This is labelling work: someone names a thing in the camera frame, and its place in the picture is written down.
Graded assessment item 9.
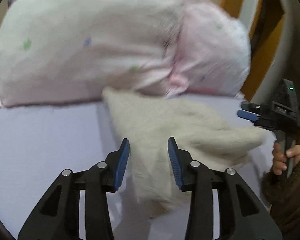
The right hand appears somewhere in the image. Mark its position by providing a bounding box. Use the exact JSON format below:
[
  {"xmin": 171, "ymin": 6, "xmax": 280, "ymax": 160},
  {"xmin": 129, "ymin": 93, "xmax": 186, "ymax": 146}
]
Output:
[{"xmin": 271, "ymin": 142, "xmax": 300, "ymax": 176}]

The beige cable knit sweater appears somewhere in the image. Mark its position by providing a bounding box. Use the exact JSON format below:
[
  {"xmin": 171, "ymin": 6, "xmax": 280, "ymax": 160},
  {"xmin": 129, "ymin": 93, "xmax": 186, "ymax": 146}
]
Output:
[{"xmin": 102, "ymin": 88, "xmax": 266, "ymax": 218}]

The lavender bed sheet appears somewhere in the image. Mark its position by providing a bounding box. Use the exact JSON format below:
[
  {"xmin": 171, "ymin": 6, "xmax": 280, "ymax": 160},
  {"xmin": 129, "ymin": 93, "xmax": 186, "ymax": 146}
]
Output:
[{"xmin": 0, "ymin": 93, "xmax": 278, "ymax": 240}]

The wooden headboard shelf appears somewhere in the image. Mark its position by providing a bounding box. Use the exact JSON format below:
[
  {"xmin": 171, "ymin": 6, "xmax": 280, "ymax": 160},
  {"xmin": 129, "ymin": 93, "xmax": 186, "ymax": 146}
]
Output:
[{"xmin": 220, "ymin": 0, "xmax": 300, "ymax": 103}]

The pink floral pillow left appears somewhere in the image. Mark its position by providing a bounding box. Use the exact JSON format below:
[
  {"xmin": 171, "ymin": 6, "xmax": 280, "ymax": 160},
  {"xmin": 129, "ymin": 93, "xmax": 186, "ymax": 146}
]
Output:
[{"xmin": 0, "ymin": 0, "xmax": 184, "ymax": 107}]

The brown fuzzy right sleeve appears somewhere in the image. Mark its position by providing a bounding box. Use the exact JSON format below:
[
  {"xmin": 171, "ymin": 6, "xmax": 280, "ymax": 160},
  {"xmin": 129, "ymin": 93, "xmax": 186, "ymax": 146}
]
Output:
[{"xmin": 261, "ymin": 159, "xmax": 300, "ymax": 239}]

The pink floral pillow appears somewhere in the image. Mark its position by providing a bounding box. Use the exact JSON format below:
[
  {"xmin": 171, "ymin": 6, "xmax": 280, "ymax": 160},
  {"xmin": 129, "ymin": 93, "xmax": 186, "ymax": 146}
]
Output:
[
  {"xmin": 168, "ymin": 0, "xmax": 251, "ymax": 97},
  {"xmin": 0, "ymin": 0, "xmax": 184, "ymax": 107}
]

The pink floral pillow right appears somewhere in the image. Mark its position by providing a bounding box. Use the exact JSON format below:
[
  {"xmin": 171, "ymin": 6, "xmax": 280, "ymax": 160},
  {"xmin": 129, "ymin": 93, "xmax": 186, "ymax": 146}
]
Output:
[{"xmin": 168, "ymin": 0, "xmax": 251, "ymax": 97}]

